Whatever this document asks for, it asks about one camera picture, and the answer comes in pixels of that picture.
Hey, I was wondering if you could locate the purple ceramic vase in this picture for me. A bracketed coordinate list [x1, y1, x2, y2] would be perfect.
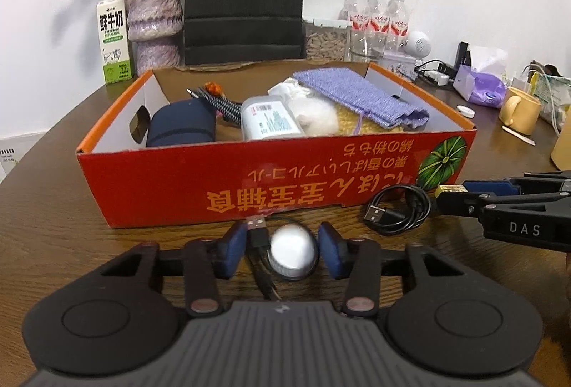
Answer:
[126, 0, 185, 67]

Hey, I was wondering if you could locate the flat wooden stick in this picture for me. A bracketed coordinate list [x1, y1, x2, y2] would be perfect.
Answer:
[502, 125, 536, 146]

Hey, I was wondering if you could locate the clear water bottle red label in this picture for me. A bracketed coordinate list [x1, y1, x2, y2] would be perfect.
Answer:
[386, 0, 410, 53]
[343, 0, 371, 58]
[367, 0, 388, 53]

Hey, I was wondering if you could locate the clear snack container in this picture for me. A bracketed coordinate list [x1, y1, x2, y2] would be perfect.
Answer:
[303, 18, 352, 62]

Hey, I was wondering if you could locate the purple tissue box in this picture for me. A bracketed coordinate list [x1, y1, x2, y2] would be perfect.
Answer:
[453, 46, 509, 109]

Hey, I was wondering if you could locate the white and yellow plush toy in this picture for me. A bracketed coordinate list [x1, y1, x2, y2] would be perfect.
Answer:
[294, 95, 404, 136]

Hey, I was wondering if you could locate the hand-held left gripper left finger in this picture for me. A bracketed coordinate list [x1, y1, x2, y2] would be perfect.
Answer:
[100, 221, 248, 317]

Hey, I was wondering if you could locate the yellow mug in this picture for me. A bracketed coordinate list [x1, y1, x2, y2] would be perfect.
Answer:
[498, 86, 542, 136]

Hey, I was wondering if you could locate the yellow thermos jug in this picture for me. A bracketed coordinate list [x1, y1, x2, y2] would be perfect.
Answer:
[551, 111, 571, 171]

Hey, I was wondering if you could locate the navy blue pouch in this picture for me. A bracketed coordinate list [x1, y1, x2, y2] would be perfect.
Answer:
[145, 99, 217, 148]

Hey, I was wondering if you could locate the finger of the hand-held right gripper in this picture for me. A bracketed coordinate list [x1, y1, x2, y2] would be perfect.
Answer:
[461, 170, 571, 196]
[436, 192, 491, 220]

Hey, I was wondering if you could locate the brown wooden desktop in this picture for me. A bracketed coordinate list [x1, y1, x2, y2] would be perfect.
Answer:
[0, 57, 571, 352]

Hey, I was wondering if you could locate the black usb cable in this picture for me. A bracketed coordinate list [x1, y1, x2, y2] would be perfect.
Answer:
[246, 215, 286, 301]
[362, 182, 433, 235]

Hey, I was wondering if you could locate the red cardboard box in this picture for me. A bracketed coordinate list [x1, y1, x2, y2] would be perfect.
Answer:
[75, 61, 477, 229]

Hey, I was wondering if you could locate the white power strip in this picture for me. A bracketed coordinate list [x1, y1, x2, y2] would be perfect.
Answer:
[414, 59, 456, 87]

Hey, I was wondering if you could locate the green patterned package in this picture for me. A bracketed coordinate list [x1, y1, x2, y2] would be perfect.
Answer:
[531, 72, 571, 131]

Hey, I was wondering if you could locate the white green milk carton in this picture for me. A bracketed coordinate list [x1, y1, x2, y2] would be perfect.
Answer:
[96, 0, 133, 85]

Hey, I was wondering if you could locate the white spray bottle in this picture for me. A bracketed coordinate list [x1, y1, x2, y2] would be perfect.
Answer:
[240, 95, 306, 142]

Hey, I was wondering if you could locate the white round cap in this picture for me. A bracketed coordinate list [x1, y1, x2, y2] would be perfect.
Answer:
[268, 224, 319, 281]

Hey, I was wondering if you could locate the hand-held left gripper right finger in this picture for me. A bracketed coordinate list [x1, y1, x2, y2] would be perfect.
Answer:
[318, 222, 467, 319]

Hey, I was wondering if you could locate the black rectangular device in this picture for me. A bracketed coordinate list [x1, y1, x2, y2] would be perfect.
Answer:
[455, 41, 469, 76]

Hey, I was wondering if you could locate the white round device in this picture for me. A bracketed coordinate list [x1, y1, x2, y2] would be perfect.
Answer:
[404, 30, 433, 60]

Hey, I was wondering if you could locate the white printed tin box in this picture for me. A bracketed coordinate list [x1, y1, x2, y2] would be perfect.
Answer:
[383, 50, 420, 81]

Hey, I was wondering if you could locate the purple woven cloth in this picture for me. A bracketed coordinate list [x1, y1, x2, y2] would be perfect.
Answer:
[292, 67, 431, 131]

